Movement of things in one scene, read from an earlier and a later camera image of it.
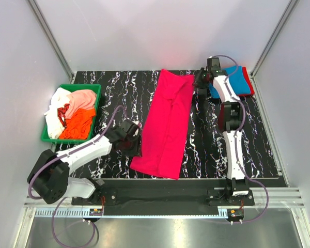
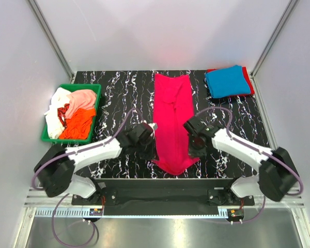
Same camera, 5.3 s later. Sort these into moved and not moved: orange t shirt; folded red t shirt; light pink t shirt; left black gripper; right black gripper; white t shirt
Moved: right black gripper; left black gripper
Not moved: folded red t shirt; light pink t shirt; white t shirt; orange t shirt
